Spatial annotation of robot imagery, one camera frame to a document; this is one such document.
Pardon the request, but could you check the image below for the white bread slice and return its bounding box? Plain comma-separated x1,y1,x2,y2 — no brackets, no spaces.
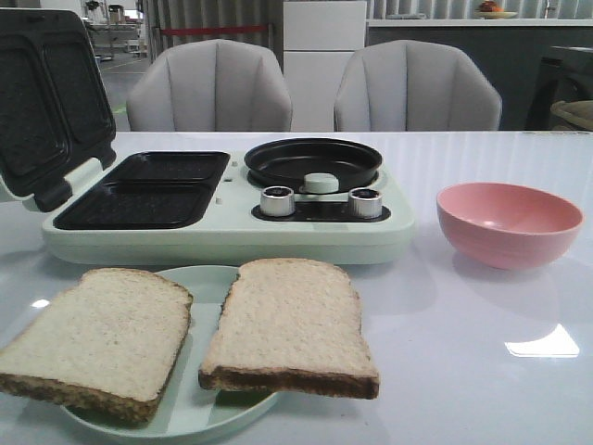
198,258,380,400
1,268,193,424

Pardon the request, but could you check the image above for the pink plastic bowl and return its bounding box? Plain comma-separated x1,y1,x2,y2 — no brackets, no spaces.
436,183,585,270

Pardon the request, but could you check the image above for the breakfast maker hinged lid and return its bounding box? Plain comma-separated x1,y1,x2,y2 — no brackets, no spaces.
1,8,116,211

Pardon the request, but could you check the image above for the mint green breakfast maker base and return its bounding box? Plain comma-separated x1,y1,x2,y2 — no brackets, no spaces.
43,151,415,265

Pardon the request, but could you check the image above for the left silver control knob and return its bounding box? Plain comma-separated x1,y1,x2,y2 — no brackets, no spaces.
259,185,296,218

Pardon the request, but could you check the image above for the silver control knob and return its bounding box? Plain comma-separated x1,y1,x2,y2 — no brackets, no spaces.
259,185,296,218
347,187,383,219

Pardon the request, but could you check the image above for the black round frying pan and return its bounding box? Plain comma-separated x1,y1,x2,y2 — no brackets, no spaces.
244,137,383,193

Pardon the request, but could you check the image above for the right silver control knob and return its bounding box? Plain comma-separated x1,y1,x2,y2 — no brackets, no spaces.
347,187,383,219

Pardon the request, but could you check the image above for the left grey upholstered chair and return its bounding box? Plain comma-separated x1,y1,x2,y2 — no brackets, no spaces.
126,39,293,132

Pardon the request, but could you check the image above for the grey upholstered chair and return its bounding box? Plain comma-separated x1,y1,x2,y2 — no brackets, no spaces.
126,39,293,132
334,40,502,132

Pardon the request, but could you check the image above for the right grey upholstered chair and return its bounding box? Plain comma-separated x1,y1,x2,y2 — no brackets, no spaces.
334,40,502,132

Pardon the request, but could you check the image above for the white cabinet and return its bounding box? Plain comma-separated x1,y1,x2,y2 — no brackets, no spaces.
283,1,367,132

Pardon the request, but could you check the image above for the mint green round plate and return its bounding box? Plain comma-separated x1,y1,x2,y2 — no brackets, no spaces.
63,265,279,444

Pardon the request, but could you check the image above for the grey counter with white top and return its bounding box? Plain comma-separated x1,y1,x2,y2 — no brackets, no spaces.
367,19,592,131

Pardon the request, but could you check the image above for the fruit plate on counter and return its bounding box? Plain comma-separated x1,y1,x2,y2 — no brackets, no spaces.
475,0,517,19

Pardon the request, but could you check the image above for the dark appliance at right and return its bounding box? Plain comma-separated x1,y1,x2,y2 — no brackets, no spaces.
525,45,592,130

